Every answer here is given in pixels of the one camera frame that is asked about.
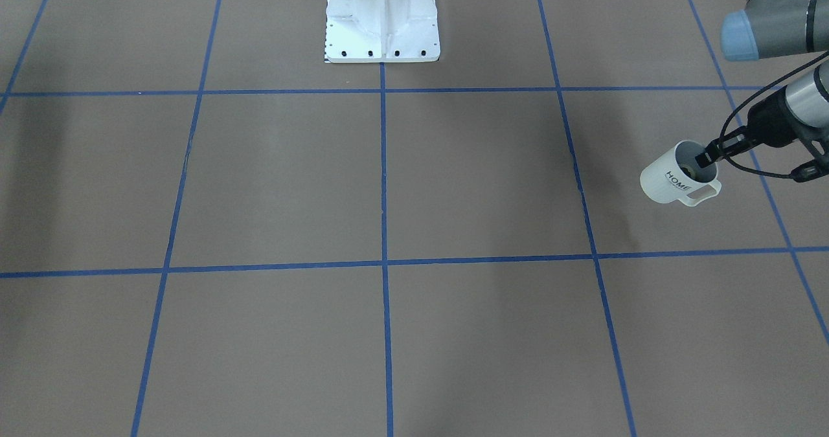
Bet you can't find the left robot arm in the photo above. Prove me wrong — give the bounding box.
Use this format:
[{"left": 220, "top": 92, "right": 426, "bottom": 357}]
[{"left": 695, "top": 0, "right": 828, "bottom": 183}]

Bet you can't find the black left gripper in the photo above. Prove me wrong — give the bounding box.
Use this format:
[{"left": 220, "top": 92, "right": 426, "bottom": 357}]
[{"left": 694, "top": 90, "right": 799, "bottom": 169}]

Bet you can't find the white ribbed mug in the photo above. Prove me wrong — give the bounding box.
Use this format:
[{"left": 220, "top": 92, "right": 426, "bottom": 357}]
[{"left": 639, "top": 141, "right": 722, "bottom": 207}]

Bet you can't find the yellow lemon slice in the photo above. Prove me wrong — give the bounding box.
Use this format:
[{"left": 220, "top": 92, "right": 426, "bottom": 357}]
[{"left": 679, "top": 164, "right": 701, "bottom": 181}]

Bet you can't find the black camera cable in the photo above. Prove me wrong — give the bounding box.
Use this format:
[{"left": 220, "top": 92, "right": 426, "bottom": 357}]
[{"left": 718, "top": 52, "right": 829, "bottom": 180}]

